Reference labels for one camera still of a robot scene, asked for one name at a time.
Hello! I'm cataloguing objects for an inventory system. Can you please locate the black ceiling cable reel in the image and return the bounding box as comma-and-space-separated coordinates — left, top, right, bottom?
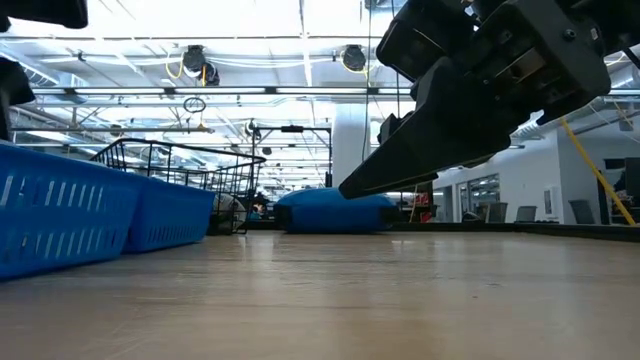
341, 44, 369, 73
181, 44, 221, 88

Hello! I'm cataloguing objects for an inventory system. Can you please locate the black metal frame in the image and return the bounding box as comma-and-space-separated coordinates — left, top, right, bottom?
249, 124, 334, 189

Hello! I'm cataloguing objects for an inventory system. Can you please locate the hanging cable ring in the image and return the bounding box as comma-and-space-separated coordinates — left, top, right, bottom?
182, 95, 208, 115

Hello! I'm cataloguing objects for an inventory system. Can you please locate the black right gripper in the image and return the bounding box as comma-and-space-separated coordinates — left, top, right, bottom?
338, 0, 612, 200

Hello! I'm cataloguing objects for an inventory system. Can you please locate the blue first aid pouch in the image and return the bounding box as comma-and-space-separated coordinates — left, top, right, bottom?
273, 187, 401, 235

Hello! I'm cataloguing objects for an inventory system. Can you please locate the black wire basket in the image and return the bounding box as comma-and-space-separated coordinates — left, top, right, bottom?
89, 138, 267, 236

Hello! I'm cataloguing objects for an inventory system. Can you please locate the blue slotted plastic basket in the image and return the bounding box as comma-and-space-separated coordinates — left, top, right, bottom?
122, 174, 217, 254
0, 141, 146, 280

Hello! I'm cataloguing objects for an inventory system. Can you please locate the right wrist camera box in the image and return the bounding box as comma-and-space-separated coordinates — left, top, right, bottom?
375, 0, 476, 84

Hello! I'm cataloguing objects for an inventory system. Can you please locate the white column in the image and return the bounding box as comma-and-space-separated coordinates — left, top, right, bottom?
332, 103, 371, 190

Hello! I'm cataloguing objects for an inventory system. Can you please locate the grey office chair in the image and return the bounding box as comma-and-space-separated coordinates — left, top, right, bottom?
568, 199, 597, 226
514, 205, 539, 224
487, 201, 510, 224

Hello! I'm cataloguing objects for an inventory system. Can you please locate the black table edge rail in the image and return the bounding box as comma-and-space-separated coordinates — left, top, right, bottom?
247, 219, 640, 244

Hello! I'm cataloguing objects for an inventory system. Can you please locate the yellow rope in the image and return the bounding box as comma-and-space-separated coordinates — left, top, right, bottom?
559, 117, 637, 227

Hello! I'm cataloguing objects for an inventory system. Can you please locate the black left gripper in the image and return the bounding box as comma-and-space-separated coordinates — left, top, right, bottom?
0, 0, 89, 141

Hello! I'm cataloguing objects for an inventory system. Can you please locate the long ceiling light strip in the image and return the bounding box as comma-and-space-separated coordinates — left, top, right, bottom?
29, 86, 419, 97

